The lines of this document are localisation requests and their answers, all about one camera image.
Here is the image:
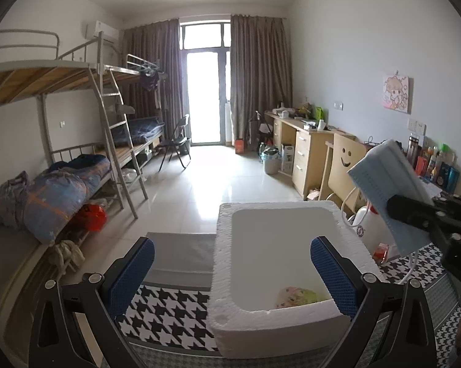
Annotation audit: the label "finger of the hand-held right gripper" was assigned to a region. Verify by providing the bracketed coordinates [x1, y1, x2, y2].
[386, 195, 455, 235]
[432, 195, 461, 211]

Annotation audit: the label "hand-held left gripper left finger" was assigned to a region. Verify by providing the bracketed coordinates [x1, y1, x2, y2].
[29, 236, 156, 368]

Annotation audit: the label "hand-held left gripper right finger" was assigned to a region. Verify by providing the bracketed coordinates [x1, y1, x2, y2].
[310, 236, 438, 368]

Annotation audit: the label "blue face mask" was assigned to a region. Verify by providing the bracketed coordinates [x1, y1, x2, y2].
[347, 139, 434, 257]

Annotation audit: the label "white foam box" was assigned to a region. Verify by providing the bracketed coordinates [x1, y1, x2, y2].
[208, 199, 388, 359]

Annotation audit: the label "pale floral soft cloth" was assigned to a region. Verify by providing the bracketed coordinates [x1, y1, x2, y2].
[274, 286, 331, 309]

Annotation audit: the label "row of toiletry bottles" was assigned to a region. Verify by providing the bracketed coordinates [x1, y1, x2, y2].
[407, 134, 461, 193]

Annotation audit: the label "white pump bottle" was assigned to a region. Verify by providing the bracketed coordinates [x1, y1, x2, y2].
[347, 205, 398, 254]

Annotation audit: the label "red orange packet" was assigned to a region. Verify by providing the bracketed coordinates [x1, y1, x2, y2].
[372, 243, 390, 263]

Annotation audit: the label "houndstooth patterned table cloth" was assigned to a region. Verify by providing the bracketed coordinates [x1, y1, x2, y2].
[115, 232, 461, 368]

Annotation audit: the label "beige crumpled cloth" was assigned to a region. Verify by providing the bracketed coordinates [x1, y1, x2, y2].
[54, 240, 85, 273]

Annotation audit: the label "red plastic bag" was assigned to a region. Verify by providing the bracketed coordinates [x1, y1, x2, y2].
[75, 204, 107, 232]

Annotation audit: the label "wooden chair with smiley face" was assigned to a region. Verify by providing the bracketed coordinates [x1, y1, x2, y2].
[319, 132, 369, 215]

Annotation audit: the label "blue plaid quilt bundle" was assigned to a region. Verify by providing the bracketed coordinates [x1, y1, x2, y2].
[23, 153, 112, 244]

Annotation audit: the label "light wooden desk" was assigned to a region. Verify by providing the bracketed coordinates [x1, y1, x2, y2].
[264, 110, 365, 200]

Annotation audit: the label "white cardboard box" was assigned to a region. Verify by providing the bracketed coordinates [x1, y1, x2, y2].
[280, 144, 294, 173]

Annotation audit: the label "grey trash bin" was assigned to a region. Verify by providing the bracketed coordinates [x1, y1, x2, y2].
[261, 148, 281, 175]

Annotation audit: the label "black folding chair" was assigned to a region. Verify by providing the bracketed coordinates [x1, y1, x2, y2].
[159, 114, 192, 171]

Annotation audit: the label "navy blue quilt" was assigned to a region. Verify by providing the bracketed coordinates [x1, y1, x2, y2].
[111, 117, 166, 146]

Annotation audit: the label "grey purple cloth bundle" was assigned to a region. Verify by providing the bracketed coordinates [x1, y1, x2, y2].
[0, 172, 32, 231]

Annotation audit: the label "black folding cart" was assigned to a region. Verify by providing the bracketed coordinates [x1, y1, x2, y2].
[248, 110, 273, 150]

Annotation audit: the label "glass balcony door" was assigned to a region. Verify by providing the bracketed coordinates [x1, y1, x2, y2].
[179, 21, 233, 146]

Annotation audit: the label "dark hanging clothes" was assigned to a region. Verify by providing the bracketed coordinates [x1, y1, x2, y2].
[140, 65, 162, 93]

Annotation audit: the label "brown curtain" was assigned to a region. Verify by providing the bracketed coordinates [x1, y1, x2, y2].
[121, 19, 183, 139]
[230, 14, 294, 146]

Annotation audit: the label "grey metal bunk bed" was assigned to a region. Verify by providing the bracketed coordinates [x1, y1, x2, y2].
[0, 33, 149, 246]
[96, 54, 168, 169]

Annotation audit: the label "white air conditioner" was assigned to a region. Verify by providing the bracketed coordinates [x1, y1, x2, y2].
[85, 20, 120, 43]

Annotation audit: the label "pink cartoon wall picture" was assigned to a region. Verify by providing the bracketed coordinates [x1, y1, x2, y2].
[380, 72, 414, 115]

